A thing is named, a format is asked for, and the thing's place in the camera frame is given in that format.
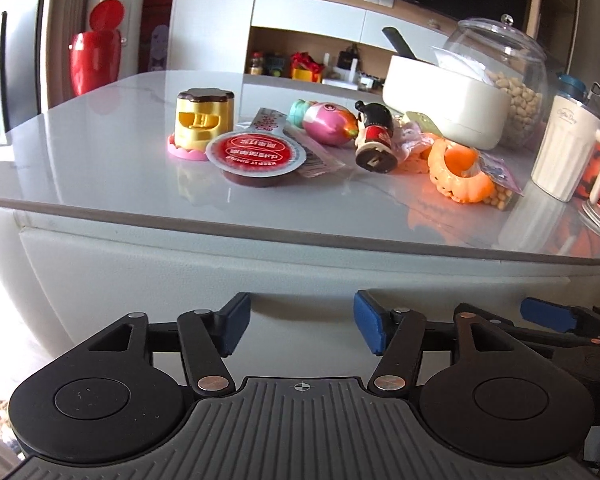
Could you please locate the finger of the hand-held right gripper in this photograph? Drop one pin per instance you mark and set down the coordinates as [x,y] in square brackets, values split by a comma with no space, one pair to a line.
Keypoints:
[555,337]
[547,314]

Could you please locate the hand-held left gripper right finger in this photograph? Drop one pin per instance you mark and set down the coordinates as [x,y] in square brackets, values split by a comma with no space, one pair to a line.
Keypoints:
[367,322]

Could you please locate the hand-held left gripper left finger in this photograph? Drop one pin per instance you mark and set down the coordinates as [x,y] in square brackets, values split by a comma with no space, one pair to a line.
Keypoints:
[235,322]

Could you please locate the wooden drawer with white front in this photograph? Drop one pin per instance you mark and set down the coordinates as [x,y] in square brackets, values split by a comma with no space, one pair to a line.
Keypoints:
[280,270]

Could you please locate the gold toy with brown lid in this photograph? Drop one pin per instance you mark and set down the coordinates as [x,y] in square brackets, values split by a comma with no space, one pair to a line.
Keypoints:
[202,120]

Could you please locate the clear packet of beans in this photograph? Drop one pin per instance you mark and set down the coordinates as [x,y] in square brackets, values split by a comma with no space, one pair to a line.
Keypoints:
[500,180]

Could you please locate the white mug with lid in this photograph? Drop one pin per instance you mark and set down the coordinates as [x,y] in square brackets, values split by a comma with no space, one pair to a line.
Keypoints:
[565,150]

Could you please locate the red sauce cup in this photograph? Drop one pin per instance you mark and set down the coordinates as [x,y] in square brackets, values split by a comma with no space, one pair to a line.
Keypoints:
[255,152]

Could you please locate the black red doll figure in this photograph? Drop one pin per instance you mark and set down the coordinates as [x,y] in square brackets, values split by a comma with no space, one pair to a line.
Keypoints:
[377,135]

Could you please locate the crumpled white pink wrapper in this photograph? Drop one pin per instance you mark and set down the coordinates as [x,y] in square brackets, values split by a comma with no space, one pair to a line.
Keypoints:
[410,139]

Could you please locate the clear plastic packet with barcode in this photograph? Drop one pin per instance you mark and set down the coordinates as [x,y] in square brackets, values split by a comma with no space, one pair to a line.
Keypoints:
[267,121]

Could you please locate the teal plastic toy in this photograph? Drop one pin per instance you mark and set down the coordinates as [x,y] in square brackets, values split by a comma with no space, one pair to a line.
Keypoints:
[296,111]

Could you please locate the white oval container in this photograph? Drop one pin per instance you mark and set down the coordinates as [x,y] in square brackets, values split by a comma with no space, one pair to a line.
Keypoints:
[445,105]

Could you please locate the glass jar of peanuts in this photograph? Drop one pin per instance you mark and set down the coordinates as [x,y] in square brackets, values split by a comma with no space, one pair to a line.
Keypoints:
[522,75]

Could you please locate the small brown bottle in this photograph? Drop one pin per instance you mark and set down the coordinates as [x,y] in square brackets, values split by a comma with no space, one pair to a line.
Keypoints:
[256,64]

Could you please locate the yellow red toy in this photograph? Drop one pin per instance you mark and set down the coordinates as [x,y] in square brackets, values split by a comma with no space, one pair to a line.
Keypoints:
[305,67]

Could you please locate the black box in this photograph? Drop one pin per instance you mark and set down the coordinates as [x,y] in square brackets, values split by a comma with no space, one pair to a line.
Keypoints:
[349,60]

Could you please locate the red trash can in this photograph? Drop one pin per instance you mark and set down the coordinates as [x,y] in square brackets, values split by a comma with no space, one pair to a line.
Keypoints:
[95,55]

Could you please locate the white wooden shelf cabinet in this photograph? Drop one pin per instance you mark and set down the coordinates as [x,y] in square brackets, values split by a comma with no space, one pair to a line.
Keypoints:
[320,15]

